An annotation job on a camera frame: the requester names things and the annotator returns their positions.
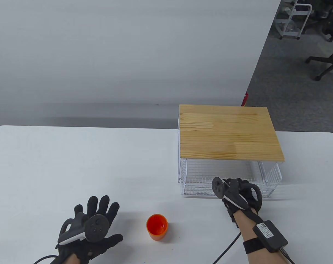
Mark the black hand controller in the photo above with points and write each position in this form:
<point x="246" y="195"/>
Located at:
<point x="96" y="228"/>
<point x="218" y="187"/>

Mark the red fire extinguisher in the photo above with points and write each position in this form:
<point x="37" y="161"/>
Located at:
<point x="245" y="99"/>

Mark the black left hand controller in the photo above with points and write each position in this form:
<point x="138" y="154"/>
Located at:
<point x="96" y="228"/>

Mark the orange plastic cup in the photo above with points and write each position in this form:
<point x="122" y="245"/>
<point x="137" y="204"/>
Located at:
<point x="157" y="228"/>

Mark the white mesh sliding drawer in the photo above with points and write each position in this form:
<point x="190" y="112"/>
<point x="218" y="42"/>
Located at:
<point x="199" y="188"/>

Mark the person's right hand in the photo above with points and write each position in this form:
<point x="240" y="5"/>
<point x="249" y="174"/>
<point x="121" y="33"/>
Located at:
<point x="234" y="182"/>

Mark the black right hand controller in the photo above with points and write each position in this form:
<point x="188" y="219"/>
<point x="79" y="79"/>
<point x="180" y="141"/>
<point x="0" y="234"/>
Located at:
<point x="218" y="187"/>

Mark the black wrist sensor box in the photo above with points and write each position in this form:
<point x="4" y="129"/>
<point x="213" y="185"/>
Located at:
<point x="269" y="236"/>

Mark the white utility cart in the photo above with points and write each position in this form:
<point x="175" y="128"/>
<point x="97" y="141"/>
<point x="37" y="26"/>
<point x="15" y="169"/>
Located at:
<point x="291" y="19"/>

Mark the person's left forearm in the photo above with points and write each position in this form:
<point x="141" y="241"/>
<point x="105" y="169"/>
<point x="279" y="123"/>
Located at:
<point x="71" y="260"/>

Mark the person's left hand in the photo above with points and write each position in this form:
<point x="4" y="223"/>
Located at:
<point x="104" y="205"/>

